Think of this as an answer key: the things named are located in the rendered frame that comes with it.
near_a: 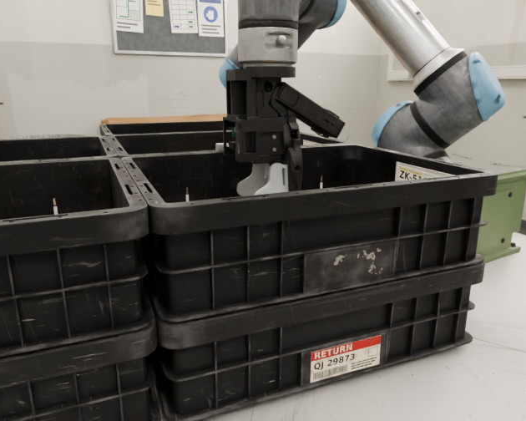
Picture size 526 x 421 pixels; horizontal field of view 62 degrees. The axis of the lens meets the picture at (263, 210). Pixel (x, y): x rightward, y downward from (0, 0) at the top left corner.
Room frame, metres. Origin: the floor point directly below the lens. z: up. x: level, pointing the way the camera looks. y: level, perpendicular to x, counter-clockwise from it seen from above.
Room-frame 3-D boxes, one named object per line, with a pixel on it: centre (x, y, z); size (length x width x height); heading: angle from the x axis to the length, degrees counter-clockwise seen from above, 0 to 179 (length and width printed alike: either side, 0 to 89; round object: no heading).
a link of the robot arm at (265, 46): (0.59, -0.01, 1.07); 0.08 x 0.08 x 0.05
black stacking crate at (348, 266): (0.56, -0.04, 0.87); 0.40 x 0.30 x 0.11; 112
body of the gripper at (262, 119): (0.59, 0.00, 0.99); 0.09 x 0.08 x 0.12; 113
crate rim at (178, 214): (0.56, -0.04, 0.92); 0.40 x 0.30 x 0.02; 112
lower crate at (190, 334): (0.56, -0.04, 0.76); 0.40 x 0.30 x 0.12; 112
